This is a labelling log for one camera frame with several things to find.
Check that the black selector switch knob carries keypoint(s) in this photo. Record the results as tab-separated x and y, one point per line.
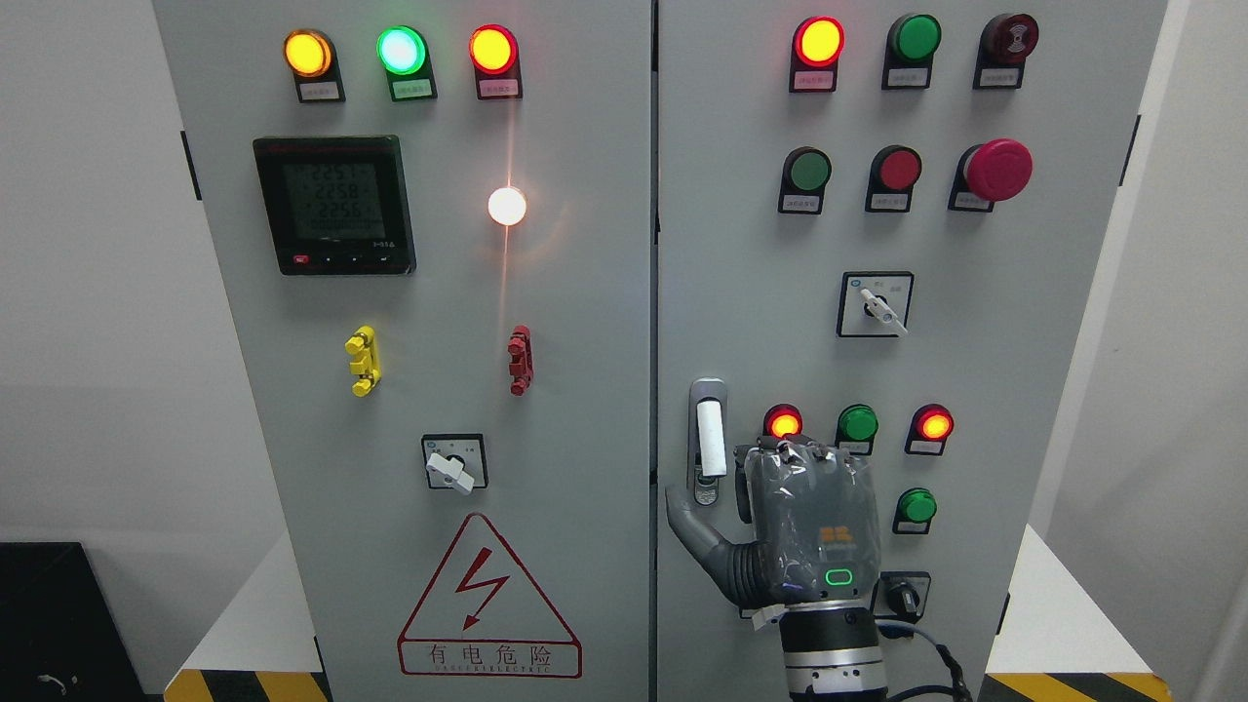
901	595

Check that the black box bottom left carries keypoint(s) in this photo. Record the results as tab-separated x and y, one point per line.
58	638

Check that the black digital power meter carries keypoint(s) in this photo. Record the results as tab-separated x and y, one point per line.
336	205

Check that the grey cabinet door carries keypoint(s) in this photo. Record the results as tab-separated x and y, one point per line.
751	296
568	462

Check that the dark red buzzer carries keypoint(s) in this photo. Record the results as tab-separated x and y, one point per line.
1006	42

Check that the red lit light lower left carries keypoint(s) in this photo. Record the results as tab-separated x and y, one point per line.
782	420

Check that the green light lower middle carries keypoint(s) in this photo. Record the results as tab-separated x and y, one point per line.
857	428

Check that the white lit indicator light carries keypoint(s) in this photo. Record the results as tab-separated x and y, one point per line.
507	206

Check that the red electric hazard sign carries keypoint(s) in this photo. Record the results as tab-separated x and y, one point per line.
483	614

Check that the grey right cabinet door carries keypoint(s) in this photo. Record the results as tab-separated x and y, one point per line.
751	296

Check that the yellow indicator light top left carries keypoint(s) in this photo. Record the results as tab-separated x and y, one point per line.
312	58

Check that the upper right rotary switch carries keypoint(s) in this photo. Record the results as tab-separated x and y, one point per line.
875	304

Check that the grey left cabinet door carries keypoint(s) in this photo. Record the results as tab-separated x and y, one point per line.
568	462

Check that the red lit light lower right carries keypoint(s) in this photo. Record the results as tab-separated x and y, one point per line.
930	429

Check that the silver door handle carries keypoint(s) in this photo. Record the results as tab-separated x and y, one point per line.
706	448

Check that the green push button upper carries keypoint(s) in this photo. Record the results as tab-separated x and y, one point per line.
806	173

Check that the red emergency stop button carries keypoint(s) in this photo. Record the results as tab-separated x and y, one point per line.
990	173

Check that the green push button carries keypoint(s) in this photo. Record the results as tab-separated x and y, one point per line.
806	173
914	512

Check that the green push button lower right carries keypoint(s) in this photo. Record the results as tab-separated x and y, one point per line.
914	512

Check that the white lower rotary switch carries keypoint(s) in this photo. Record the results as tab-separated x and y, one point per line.
762	617

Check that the green light top right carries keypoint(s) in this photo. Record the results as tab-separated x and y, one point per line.
911	42

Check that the red lit light top right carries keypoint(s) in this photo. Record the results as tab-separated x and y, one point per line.
816	46

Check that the red push button upper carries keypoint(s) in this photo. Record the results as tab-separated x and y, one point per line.
892	178

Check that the green lit indicator light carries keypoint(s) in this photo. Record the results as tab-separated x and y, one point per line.
406	58

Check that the left door rotary switch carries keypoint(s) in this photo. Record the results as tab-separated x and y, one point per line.
455	461

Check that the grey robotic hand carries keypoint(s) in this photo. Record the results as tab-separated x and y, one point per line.
815	516

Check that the red indicator light left door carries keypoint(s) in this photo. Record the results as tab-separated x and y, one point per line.
494	52

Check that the white platform with hazard stripes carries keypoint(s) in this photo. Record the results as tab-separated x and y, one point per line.
1054	644

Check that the red lit light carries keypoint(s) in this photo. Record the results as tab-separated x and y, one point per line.
930	429
816	46
782	420

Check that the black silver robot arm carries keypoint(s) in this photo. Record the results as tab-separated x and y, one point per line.
831	652

